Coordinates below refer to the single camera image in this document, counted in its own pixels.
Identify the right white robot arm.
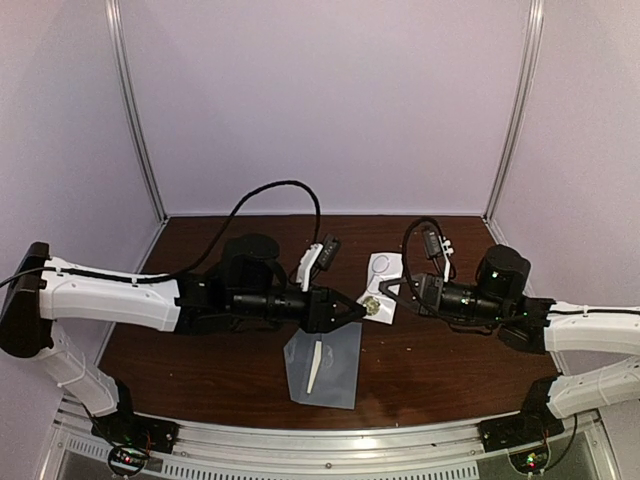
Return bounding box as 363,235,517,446
379,245,639,442

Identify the grey-blue envelope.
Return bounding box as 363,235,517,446
283,322,362,410

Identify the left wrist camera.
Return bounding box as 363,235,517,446
295,234,341,292

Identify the aluminium frame post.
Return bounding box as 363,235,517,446
105,0,168,223
483,0,545,224

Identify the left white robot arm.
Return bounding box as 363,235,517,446
1,234,366,444

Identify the ornate bordered paper sheet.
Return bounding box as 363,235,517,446
306,340,323,395

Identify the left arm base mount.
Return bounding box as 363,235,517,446
89,380,179,479

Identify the white sticker sheet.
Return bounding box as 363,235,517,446
357,252,403,325

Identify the right aluminium frame post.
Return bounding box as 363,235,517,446
483,0,545,224

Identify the left aluminium frame post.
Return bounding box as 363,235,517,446
105,0,168,223

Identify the right black braided cable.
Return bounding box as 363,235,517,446
401,216,526,334

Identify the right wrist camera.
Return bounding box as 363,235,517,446
422,227,456,282

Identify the left black braided cable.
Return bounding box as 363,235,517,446
0,180,322,296

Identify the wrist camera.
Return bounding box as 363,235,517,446
295,234,341,292
422,227,456,282

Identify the black braided cable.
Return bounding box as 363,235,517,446
0,180,322,296
401,216,526,334

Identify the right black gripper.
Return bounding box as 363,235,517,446
378,274,507,325

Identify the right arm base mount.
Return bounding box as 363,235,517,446
478,396,565,476

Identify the front aluminium rail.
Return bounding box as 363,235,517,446
36,395,623,479

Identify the gold round seal sticker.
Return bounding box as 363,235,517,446
361,296,381,316

